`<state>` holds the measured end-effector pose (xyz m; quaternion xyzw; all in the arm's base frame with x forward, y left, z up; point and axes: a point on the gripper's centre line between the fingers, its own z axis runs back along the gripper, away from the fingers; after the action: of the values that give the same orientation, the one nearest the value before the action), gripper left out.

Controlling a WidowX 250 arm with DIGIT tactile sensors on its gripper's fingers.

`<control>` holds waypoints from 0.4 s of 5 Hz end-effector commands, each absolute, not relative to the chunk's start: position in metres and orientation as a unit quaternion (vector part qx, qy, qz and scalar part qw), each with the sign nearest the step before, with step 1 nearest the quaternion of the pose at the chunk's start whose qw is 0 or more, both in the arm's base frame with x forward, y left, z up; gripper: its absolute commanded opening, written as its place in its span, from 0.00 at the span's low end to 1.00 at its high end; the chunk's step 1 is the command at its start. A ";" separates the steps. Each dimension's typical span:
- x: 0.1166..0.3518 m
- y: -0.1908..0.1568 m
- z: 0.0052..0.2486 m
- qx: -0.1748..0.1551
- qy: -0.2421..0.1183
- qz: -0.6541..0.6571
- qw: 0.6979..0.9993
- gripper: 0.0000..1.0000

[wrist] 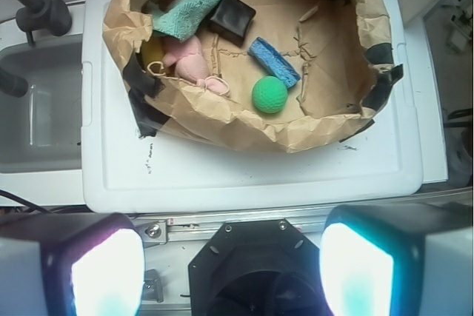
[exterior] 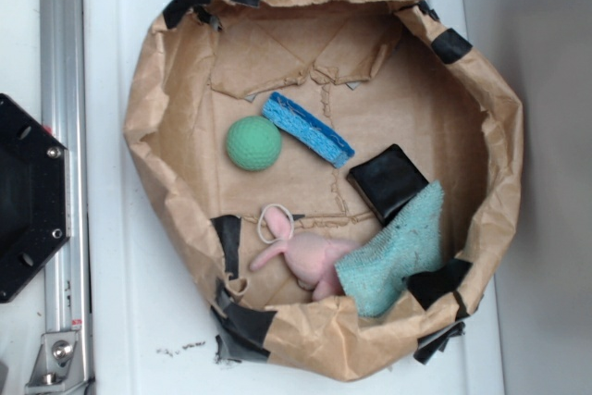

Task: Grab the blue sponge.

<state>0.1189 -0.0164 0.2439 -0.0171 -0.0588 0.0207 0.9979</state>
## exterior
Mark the aluminium rail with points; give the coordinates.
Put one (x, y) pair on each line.
(67, 275)

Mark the teal microfiber cloth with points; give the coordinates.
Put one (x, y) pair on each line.
(374, 275)

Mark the blue sponge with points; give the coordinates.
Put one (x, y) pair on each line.
(308, 129)

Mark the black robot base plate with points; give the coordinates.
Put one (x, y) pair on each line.
(34, 204)

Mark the metal corner bracket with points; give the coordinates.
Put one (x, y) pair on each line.
(59, 366)

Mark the green foam golf ball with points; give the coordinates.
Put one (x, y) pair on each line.
(253, 143)

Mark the black square block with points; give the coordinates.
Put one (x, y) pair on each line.
(387, 182)

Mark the brown paper bag bin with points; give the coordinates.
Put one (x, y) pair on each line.
(378, 72)

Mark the white rubber band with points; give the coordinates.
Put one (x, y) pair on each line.
(280, 231)

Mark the pink plush bunny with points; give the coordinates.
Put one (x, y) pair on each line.
(310, 257)

